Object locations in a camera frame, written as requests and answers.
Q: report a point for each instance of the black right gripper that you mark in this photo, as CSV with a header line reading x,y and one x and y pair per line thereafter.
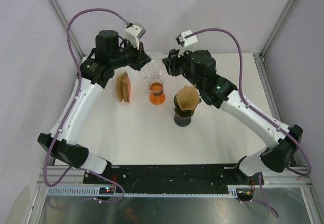
x,y
172,61

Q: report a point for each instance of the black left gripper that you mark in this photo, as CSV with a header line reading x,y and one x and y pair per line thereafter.
x,y
140,59

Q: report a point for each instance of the clear glass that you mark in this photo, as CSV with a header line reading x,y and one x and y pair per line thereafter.
x,y
155,69

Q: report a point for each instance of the brown paper coffee filter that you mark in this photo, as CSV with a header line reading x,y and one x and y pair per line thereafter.
x,y
187,95

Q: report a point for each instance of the green glass coffee dripper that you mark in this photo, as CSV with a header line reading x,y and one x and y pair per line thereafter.
x,y
186,111

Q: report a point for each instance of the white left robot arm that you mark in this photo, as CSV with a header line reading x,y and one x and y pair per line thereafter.
x,y
96,70

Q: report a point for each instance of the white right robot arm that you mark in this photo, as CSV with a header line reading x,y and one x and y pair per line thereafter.
x,y
199,68

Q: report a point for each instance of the orange liquid glass beaker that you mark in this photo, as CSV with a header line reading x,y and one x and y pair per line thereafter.
x,y
157,95

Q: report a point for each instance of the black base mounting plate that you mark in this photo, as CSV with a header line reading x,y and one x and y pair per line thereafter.
x,y
200,178

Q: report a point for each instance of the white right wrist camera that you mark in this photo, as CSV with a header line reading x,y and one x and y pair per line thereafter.
x,y
187,41

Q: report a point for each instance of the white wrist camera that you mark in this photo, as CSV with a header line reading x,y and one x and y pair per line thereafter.
x,y
187,41
133,34

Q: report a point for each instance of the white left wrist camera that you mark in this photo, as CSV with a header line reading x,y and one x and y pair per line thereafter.
x,y
133,34

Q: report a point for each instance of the aluminium frame rail right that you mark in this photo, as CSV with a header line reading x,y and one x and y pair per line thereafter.
x,y
284,15

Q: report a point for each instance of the aluminium frame rail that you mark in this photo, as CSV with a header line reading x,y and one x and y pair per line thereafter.
x,y
56,8
284,15

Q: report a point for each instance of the aluminium frame rail left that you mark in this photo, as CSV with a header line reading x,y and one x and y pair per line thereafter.
x,y
56,8

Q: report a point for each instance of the grey slotted cable duct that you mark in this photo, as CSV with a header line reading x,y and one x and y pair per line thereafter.
x,y
99,191

